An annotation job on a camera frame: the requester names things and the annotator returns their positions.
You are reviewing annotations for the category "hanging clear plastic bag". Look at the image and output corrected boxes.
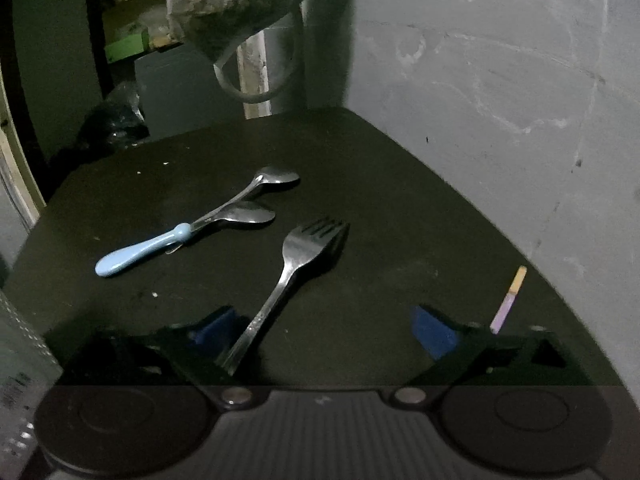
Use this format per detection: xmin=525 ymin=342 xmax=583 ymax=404
xmin=165 ymin=0 xmax=351 ymax=58

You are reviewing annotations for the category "blue handled spoon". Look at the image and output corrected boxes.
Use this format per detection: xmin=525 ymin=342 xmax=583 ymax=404
xmin=94 ymin=201 xmax=277 ymax=279

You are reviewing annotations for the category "metal spoon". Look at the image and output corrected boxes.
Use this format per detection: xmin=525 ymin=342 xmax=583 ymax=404
xmin=164 ymin=165 xmax=302 ymax=255

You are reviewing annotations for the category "black trash bag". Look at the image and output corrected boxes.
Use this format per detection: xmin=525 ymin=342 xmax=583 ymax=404
xmin=75 ymin=82 xmax=151 ymax=158

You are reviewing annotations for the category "purple banded wooden chopstick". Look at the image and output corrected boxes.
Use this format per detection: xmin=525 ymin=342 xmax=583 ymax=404
xmin=489 ymin=265 xmax=529 ymax=336

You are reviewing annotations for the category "grey cabinet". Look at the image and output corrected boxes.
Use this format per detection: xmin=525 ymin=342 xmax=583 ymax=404
xmin=134 ymin=42 xmax=246 ymax=137

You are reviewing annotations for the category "white hose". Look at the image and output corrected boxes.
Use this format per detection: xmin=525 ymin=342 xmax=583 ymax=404
xmin=212 ymin=5 xmax=303 ymax=106

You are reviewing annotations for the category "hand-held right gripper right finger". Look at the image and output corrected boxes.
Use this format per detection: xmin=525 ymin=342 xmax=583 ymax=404
xmin=392 ymin=304 xmax=601 ymax=407

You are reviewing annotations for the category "white perforated utensil holder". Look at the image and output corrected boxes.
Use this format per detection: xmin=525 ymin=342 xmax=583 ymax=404
xmin=0 ymin=287 xmax=63 ymax=466

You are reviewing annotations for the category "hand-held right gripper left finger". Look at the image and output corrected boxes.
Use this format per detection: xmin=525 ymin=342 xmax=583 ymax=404
xmin=55 ymin=305 xmax=256 ymax=407

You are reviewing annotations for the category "white door frame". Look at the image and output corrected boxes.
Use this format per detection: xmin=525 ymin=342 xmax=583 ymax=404
xmin=0 ymin=72 xmax=47 ymax=233

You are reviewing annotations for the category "green box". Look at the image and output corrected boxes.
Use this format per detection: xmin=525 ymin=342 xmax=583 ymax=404
xmin=104 ymin=29 xmax=151 ymax=63

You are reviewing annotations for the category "metal fork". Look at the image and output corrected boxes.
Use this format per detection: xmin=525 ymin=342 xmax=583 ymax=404
xmin=219 ymin=217 xmax=351 ymax=377

